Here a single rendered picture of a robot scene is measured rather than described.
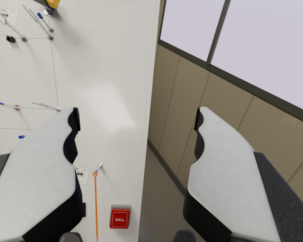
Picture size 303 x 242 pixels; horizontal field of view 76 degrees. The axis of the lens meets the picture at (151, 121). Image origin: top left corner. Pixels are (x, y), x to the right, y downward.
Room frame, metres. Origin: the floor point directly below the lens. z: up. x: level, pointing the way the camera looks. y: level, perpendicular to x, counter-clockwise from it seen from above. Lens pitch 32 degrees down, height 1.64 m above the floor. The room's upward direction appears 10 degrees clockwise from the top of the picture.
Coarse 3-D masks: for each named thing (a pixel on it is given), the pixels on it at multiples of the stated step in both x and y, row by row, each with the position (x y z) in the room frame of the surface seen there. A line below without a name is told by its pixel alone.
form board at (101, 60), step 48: (0, 0) 0.61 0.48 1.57; (96, 0) 0.67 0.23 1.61; (144, 0) 0.71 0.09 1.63; (0, 48) 0.53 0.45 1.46; (48, 48) 0.56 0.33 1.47; (96, 48) 0.59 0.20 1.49; (144, 48) 0.62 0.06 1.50; (0, 96) 0.45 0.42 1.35; (48, 96) 0.48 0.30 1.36; (96, 96) 0.51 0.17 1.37; (144, 96) 0.54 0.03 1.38; (0, 144) 0.38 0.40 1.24; (96, 144) 0.43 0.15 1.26; (144, 144) 0.46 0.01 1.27
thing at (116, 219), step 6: (114, 210) 0.31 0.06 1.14; (120, 210) 0.32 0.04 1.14; (126, 210) 0.32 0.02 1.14; (114, 216) 0.30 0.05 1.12; (120, 216) 0.31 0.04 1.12; (126, 216) 0.31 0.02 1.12; (114, 222) 0.29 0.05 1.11; (120, 222) 0.30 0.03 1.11; (126, 222) 0.30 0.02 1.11; (114, 228) 0.29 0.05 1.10; (120, 228) 0.29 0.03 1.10; (126, 228) 0.29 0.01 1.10
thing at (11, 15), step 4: (0, 8) 0.59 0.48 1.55; (4, 8) 0.59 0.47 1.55; (0, 12) 0.59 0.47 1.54; (4, 12) 0.59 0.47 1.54; (8, 12) 0.59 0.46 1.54; (12, 12) 0.59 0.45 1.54; (16, 12) 0.60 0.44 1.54; (0, 16) 0.58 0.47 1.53; (8, 16) 0.58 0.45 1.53; (12, 16) 0.59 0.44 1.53; (16, 16) 0.59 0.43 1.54; (4, 20) 0.58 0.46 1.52; (8, 20) 0.58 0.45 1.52; (12, 20) 0.58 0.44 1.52; (16, 20) 0.58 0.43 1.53; (12, 24) 0.57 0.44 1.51; (16, 24) 0.58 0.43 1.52
